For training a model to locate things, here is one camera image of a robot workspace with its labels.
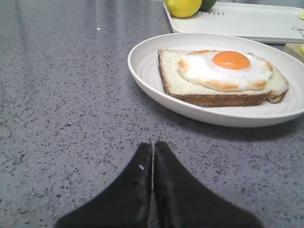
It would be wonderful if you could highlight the green lime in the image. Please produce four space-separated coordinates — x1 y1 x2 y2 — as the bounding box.
199 0 217 11

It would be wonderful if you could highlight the bread slice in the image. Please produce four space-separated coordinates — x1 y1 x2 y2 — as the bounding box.
158 49 289 107

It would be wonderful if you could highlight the white round plate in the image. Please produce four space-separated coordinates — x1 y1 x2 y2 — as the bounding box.
128 33 304 127

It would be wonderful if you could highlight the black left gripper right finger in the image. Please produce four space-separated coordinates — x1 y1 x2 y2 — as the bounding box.
154 142 263 228

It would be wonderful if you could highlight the yellow fork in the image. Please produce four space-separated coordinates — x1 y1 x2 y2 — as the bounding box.
298 11 304 20

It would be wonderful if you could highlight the yellow lemon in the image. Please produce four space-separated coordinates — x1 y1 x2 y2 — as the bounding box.
164 0 202 18

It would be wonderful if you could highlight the fried egg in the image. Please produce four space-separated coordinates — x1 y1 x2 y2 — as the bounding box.
178 51 273 92

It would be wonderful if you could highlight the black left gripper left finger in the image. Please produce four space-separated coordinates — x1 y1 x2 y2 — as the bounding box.
56 143 152 228

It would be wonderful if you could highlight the wooden cutting board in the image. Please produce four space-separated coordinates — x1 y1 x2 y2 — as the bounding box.
283 43 304 62

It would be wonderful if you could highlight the white rectangular tray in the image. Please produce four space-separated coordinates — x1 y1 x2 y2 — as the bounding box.
165 2 304 44

